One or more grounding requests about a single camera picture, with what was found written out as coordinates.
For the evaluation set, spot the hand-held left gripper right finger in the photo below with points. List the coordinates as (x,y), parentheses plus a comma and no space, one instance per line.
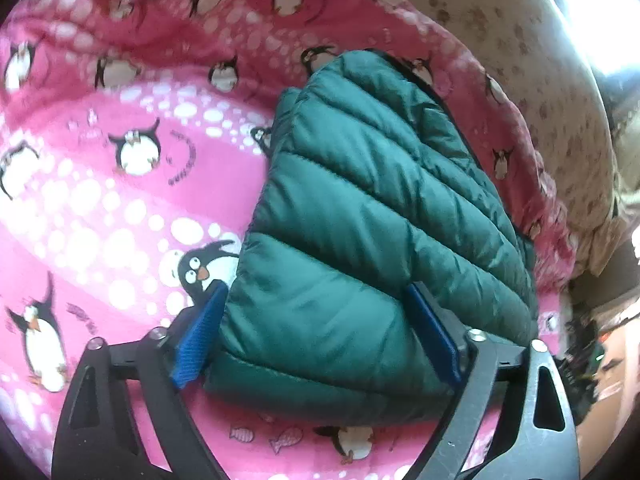
(435,332)

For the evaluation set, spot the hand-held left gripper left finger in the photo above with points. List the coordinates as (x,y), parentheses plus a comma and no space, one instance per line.
(200,337)

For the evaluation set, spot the green puffer jacket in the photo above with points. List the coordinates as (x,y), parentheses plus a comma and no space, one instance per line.
(350,210)

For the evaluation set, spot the pink penguin print blanket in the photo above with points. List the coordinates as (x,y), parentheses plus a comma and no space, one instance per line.
(100,210)

